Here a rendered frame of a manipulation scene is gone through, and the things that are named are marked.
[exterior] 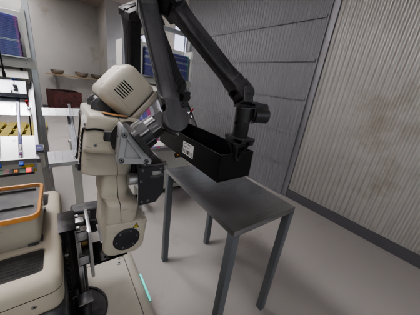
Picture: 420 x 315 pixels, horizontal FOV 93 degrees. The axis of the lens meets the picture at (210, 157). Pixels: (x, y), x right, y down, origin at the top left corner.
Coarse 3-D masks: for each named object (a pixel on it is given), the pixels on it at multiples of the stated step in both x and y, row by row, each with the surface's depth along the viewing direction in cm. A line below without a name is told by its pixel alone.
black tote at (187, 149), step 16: (192, 128) 118; (176, 144) 100; (192, 144) 87; (208, 144) 107; (224, 144) 95; (192, 160) 89; (208, 160) 79; (224, 160) 74; (240, 160) 79; (224, 176) 77; (240, 176) 82
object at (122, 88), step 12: (108, 72) 70; (120, 72) 62; (132, 72) 63; (96, 84) 68; (108, 84) 61; (120, 84) 63; (132, 84) 64; (144, 84) 66; (108, 96) 61; (120, 96) 63; (132, 96) 65; (144, 96) 67; (156, 96) 70; (120, 108) 64; (132, 108) 66; (144, 108) 69
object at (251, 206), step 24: (168, 168) 135; (192, 168) 141; (168, 192) 138; (192, 192) 109; (216, 192) 112; (240, 192) 116; (264, 192) 120; (168, 216) 145; (216, 216) 92; (240, 216) 94; (264, 216) 96; (288, 216) 108; (168, 240) 153; (264, 288) 127; (216, 312) 100
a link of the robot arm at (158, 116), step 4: (160, 112) 60; (152, 116) 59; (156, 116) 59; (160, 116) 60; (156, 120) 59; (160, 120) 60; (160, 124) 60; (164, 128) 60; (168, 132) 65; (172, 132) 63; (176, 132) 61; (176, 136) 65
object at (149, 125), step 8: (144, 120) 58; (152, 120) 58; (128, 128) 57; (136, 128) 56; (144, 128) 56; (152, 128) 58; (160, 128) 59; (136, 136) 53; (144, 136) 56; (152, 136) 58; (144, 144) 55; (152, 144) 60; (152, 152) 57
